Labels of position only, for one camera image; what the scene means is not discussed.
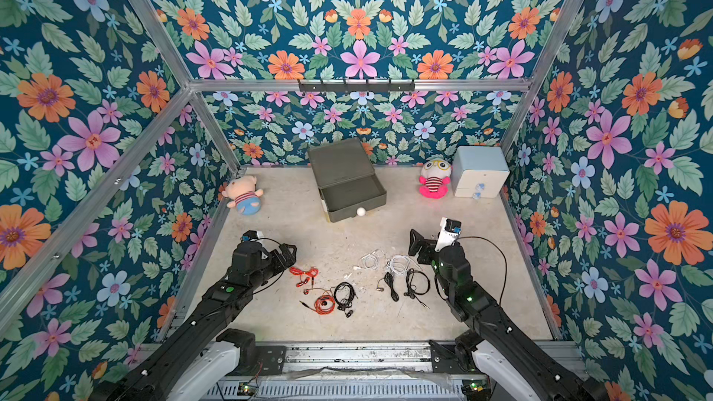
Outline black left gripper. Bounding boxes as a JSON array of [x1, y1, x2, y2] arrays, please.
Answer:
[[247, 242, 298, 291]]

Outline red wired earphones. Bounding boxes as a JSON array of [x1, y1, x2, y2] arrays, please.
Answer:
[[300, 290, 337, 316], [289, 267, 319, 288]]

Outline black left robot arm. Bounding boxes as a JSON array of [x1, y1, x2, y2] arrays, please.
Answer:
[[90, 237, 297, 400]]

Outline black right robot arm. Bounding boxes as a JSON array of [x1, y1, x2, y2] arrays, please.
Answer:
[[408, 228, 608, 400]]

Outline white blue mini drawer cabinet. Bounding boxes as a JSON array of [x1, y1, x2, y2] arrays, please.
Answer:
[[451, 146, 510, 200]]

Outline three-tier colored drawer cabinet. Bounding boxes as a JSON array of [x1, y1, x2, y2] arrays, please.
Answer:
[[307, 138, 374, 213]]

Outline pink white plush toy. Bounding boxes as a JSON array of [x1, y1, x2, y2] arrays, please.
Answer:
[[419, 158, 452, 200]]

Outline pink pig plush toy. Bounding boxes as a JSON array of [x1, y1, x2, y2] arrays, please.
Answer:
[[221, 176, 264, 216]]

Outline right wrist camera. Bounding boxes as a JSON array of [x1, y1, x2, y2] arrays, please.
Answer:
[[434, 217, 462, 252]]

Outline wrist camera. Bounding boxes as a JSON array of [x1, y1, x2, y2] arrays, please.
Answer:
[[241, 230, 264, 242], [434, 217, 462, 252]]

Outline white wired earphones middle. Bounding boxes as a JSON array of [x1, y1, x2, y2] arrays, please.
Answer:
[[385, 255, 423, 276]]

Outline white wired earphones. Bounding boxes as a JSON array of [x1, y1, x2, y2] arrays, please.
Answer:
[[385, 255, 423, 276], [344, 250, 384, 280]]

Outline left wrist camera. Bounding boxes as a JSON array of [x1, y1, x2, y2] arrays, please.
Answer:
[[241, 230, 264, 242]]

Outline black wired earphones right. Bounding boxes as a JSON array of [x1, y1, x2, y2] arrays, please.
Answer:
[[404, 268, 431, 308]]

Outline black wired earphones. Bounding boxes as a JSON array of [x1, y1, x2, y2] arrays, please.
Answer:
[[404, 268, 431, 308], [376, 272, 400, 303], [332, 281, 357, 317]]

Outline black wired earphones middle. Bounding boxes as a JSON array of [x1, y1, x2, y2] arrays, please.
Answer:
[[376, 272, 400, 303]]

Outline white wired earphones left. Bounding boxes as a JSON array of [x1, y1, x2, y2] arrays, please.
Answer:
[[344, 250, 384, 280]]

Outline black wired earphones left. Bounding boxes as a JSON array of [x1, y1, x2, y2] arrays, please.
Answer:
[[332, 281, 357, 317]]

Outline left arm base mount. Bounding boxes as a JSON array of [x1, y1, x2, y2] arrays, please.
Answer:
[[216, 329, 287, 377]]

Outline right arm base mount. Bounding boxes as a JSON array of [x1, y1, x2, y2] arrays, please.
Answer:
[[428, 330, 484, 374]]

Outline black hook rail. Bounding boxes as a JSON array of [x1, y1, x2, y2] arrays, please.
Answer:
[[297, 79, 416, 94]]

